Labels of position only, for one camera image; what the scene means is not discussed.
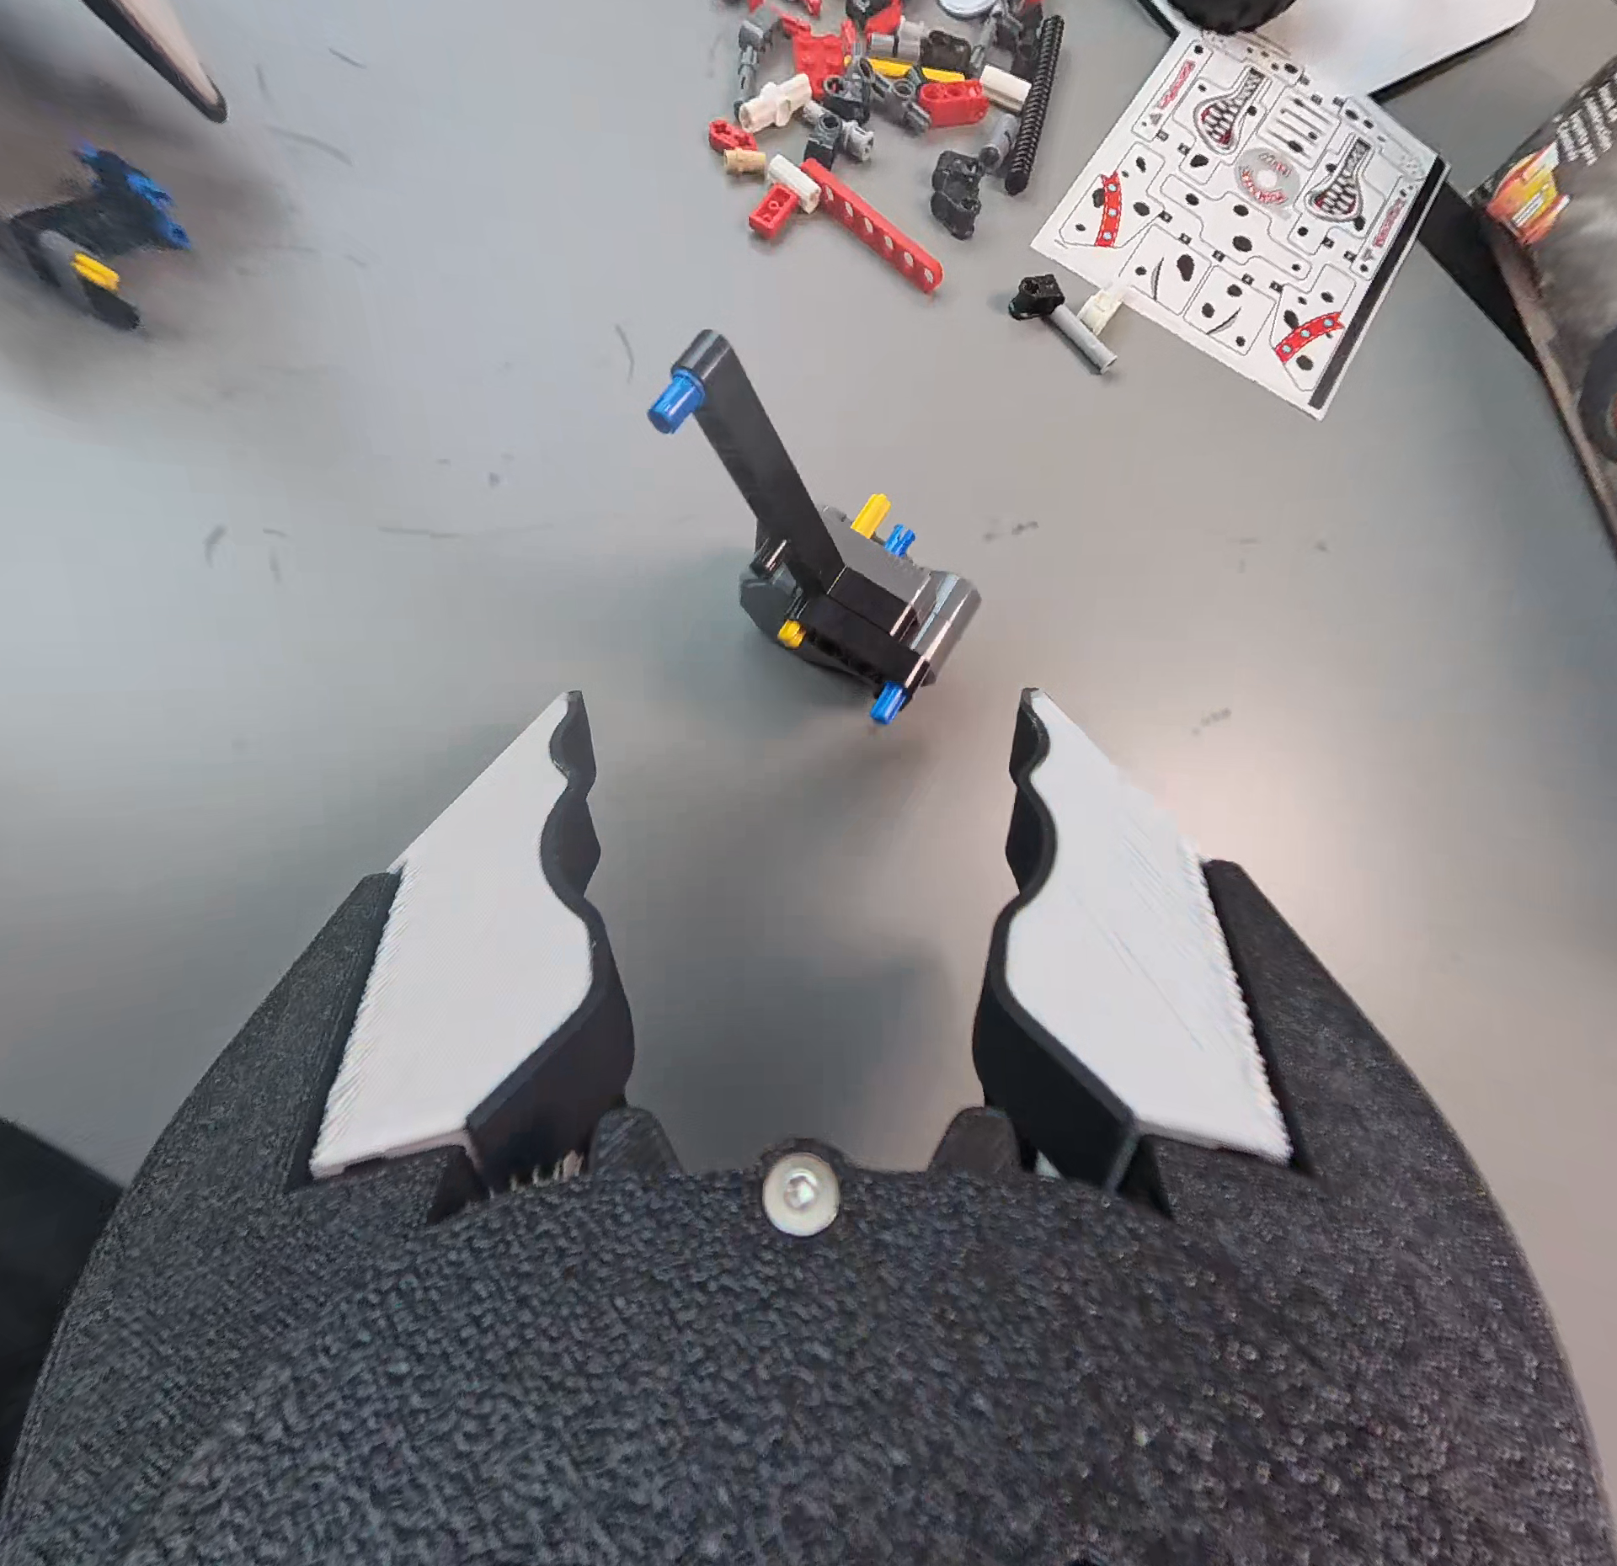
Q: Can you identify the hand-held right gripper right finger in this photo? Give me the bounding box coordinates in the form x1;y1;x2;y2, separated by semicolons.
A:
972;688;1292;1200

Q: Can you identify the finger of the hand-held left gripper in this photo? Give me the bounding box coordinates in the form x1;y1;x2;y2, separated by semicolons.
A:
0;0;228;125

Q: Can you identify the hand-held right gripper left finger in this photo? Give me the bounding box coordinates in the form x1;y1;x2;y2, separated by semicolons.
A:
309;693;633;1205

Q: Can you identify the small black blue brick assembly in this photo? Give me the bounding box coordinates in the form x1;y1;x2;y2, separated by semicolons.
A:
0;142;193;334

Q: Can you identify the black grey lever brick assembly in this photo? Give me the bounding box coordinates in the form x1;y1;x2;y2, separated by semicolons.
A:
648;332;983;725

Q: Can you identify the grey desk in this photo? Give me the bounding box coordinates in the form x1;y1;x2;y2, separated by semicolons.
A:
0;0;1617;1354

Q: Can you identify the black connector with grey axle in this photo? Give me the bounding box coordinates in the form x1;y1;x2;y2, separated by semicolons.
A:
1007;274;1121;377

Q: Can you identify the pile of mixed brick pieces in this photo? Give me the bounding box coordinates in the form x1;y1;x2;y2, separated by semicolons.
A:
687;0;1069;245

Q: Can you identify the white sticker sheet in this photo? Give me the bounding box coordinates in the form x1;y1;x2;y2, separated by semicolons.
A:
1028;29;1447;423

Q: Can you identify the red perforated beam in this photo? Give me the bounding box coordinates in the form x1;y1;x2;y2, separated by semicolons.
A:
800;159;946;295

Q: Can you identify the dark printed cardboard box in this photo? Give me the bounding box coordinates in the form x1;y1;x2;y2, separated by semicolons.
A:
1467;51;1617;546

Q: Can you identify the white flat tray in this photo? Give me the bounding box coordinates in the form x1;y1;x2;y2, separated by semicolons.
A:
1098;0;1540;101

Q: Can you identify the black ribbed hose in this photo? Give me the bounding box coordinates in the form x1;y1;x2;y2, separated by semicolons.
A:
1003;16;1065;198

